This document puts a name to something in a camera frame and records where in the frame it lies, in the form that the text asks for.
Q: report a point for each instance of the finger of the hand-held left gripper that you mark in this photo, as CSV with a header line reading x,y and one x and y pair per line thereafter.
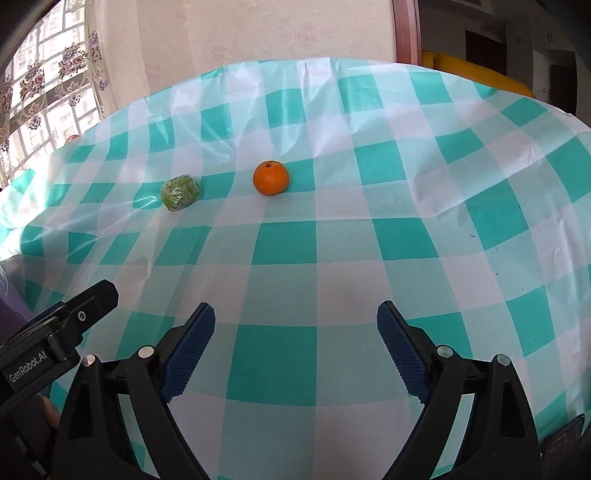
x,y
94,302

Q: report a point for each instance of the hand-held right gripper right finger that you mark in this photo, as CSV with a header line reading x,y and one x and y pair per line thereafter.
x,y
404,353

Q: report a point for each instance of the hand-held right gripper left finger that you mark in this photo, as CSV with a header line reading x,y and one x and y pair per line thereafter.
x,y
189,355

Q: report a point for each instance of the person's left hand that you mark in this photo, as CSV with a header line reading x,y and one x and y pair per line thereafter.
x,y
51,413

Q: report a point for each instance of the teal white checked tablecloth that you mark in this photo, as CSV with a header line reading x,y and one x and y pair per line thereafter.
x,y
323,258

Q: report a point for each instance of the wrapped green fruit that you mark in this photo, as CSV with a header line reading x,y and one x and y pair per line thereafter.
x,y
181,193

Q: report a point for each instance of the black perforated object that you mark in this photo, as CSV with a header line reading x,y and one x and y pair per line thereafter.
x,y
563,445

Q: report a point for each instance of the orange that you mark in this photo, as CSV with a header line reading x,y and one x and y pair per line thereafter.
x,y
271,178

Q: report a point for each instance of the floral lace curtain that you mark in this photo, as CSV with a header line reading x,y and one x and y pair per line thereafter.
x,y
51,78

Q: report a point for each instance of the yellow object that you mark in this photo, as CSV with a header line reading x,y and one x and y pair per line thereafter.
x,y
475,71

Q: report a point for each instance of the dark brown door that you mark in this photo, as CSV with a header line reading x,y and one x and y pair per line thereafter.
x,y
485,53
563,90

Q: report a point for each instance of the reddish brown door frame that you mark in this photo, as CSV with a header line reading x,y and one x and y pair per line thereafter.
x,y
407,32

